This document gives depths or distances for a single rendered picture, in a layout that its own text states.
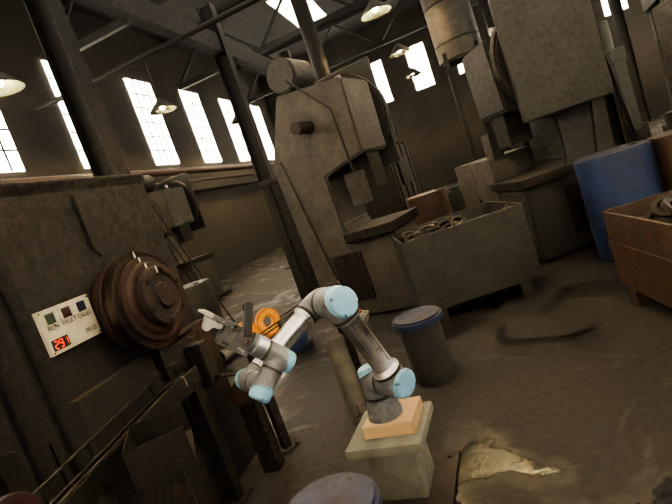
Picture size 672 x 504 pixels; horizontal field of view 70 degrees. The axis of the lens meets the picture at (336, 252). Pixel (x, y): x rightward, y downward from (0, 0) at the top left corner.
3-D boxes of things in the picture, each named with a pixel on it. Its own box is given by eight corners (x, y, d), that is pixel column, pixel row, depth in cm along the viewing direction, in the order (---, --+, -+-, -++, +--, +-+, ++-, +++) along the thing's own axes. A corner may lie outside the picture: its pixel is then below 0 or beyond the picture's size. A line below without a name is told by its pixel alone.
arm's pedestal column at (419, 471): (460, 454, 216) (443, 402, 213) (452, 519, 179) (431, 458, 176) (379, 462, 231) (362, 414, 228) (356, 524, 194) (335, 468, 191)
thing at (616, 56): (609, 154, 1157) (576, 34, 1122) (634, 146, 1149) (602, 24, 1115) (629, 152, 1064) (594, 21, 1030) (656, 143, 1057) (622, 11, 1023)
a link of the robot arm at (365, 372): (379, 384, 208) (369, 356, 207) (400, 388, 197) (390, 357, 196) (359, 398, 202) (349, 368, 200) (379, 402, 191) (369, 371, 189)
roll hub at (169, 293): (150, 335, 209) (126, 275, 206) (185, 314, 236) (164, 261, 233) (160, 332, 208) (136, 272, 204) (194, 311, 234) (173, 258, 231)
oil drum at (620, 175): (610, 268, 384) (580, 162, 374) (590, 253, 441) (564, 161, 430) (693, 247, 367) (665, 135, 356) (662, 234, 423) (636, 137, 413)
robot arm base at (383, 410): (406, 403, 205) (399, 381, 204) (398, 421, 191) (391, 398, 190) (374, 408, 211) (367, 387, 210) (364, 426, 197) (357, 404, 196)
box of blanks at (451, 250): (427, 328, 391) (398, 240, 382) (411, 305, 474) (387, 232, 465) (548, 288, 387) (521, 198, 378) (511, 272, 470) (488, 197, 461)
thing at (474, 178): (514, 235, 627) (490, 155, 614) (560, 241, 518) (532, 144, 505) (476, 249, 624) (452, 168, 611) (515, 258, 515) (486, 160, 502)
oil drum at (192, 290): (174, 380, 500) (142, 301, 489) (203, 357, 556) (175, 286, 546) (222, 368, 482) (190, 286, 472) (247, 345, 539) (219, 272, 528)
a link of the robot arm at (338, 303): (398, 379, 199) (324, 280, 184) (424, 383, 187) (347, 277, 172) (383, 402, 193) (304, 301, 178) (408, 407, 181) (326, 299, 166)
